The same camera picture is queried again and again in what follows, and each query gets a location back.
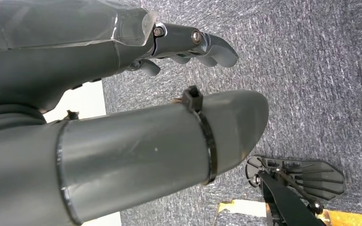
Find black zip tie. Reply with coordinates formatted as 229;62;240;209
55;110;83;226
181;86;218;186

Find white furniture panel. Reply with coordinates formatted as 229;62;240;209
43;80;123;226

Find yellow floor tape strip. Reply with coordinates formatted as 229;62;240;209
216;199;362;226

